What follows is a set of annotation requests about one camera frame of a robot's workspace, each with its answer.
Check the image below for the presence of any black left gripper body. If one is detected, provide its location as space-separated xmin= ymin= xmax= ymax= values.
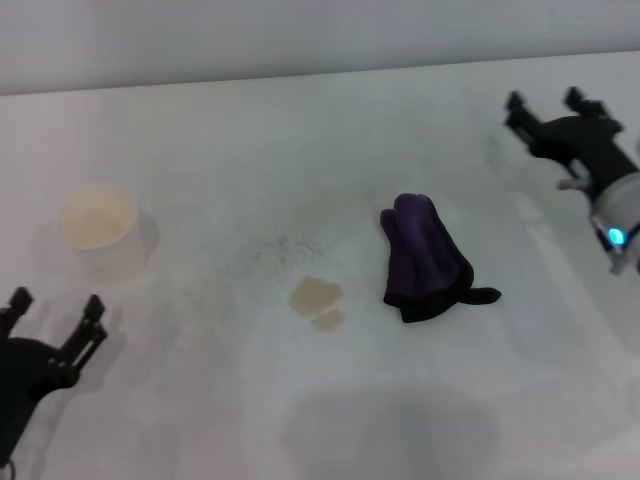
xmin=0 ymin=336 xmax=55 ymax=472

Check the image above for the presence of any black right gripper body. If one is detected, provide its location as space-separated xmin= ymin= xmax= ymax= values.
xmin=529 ymin=114 xmax=640 ymax=190

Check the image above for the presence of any white paper cup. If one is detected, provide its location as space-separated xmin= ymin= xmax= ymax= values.
xmin=54 ymin=182 xmax=162 ymax=282

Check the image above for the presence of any purple rag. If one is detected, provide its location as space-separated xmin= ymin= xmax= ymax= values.
xmin=380 ymin=192 xmax=503 ymax=325

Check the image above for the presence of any large brown water stain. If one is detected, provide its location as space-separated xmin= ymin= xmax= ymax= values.
xmin=287 ymin=275 xmax=345 ymax=318

